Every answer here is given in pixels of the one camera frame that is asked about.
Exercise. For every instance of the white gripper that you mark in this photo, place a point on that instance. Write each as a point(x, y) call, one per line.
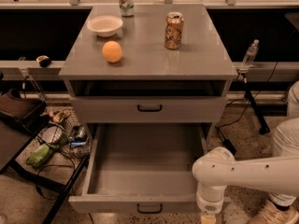
point(212, 206)

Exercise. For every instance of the grey drawer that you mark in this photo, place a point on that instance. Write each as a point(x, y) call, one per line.
point(148, 110)
point(142, 168)

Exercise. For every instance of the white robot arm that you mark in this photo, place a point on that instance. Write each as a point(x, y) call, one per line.
point(218, 169)

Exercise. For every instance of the grey drawer cabinet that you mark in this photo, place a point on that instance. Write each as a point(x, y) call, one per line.
point(200, 67)

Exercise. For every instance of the beige sneaker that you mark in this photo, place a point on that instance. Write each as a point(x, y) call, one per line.
point(270, 214)

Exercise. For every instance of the black power adapter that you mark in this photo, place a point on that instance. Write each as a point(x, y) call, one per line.
point(227, 143)

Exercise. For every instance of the black tripod stand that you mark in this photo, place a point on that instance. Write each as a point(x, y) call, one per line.
point(264, 129)

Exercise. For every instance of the black side table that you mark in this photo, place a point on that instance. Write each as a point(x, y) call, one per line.
point(13, 141)

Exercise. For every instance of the clear plastic water bottle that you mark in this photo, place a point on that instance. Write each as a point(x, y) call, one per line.
point(250, 56)

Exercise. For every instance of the green chip bag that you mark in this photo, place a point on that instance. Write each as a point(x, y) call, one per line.
point(40, 156)

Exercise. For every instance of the orange fruit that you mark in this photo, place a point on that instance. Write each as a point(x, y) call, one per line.
point(112, 51)

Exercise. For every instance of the gold soda can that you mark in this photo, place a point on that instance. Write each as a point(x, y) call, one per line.
point(173, 30)

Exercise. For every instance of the dark brown bag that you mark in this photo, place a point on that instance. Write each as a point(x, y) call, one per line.
point(20, 113)

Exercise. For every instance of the white bowl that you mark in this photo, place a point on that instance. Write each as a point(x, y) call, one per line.
point(105, 26)

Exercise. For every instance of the white green soda can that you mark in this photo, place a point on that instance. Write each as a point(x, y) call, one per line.
point(126, 7)

